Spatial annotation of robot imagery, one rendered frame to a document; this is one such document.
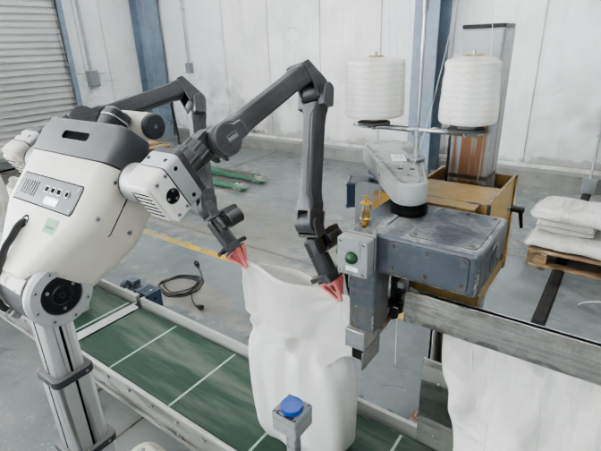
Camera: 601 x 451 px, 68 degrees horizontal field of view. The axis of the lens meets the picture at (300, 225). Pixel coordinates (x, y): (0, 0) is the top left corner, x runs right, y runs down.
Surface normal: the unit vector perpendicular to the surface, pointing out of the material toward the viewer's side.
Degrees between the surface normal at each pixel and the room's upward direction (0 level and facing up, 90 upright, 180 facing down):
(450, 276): 90
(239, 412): 0
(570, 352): 90
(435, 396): 90
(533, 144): 90
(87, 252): 115
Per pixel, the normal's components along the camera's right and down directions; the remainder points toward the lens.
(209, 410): -0.04, -0.92
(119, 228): 0.81, 0.20
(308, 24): -0.58, 0.33
